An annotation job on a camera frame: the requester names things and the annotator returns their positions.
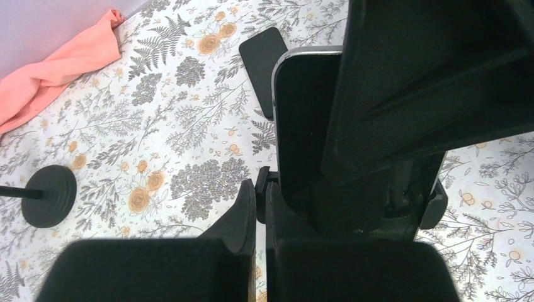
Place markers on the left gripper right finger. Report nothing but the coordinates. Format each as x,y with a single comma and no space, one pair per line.
302,266

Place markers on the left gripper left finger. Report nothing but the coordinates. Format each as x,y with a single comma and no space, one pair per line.
218,265

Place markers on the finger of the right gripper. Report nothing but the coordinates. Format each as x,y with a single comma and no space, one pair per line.
418,78
386,204

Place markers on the black round-base stand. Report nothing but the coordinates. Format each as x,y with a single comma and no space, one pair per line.
48,196
433,211

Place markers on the black phone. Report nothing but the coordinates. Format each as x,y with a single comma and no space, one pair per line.
259,55
303,86

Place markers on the pink cloth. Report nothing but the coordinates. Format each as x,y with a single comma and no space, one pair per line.
26,92

